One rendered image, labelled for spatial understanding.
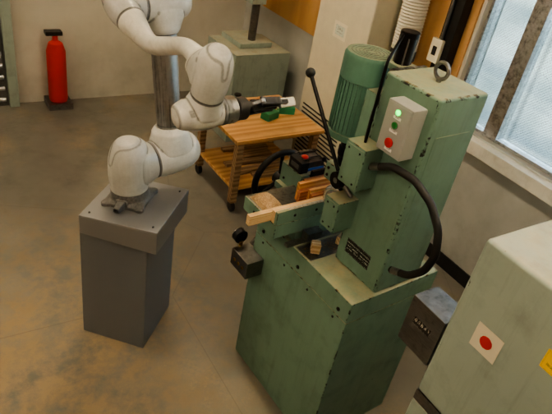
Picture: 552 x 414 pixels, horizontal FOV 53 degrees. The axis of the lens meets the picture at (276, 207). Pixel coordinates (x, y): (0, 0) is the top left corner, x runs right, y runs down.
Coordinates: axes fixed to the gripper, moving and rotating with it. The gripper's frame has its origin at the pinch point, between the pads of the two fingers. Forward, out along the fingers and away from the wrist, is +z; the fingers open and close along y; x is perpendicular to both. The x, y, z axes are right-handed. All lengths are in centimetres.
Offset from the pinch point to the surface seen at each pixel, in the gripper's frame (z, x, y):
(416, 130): 10.5, -24.7, 41.8
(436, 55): 144, 29, -48
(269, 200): -2.1, -29.5, -23.9
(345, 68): 15.5, 4.2, 16.1
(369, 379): 28, -110, -35
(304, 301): 2, -69, -26
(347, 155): 4.8, -24.5, 17.3
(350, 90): 16.1, -3.0, 14.6
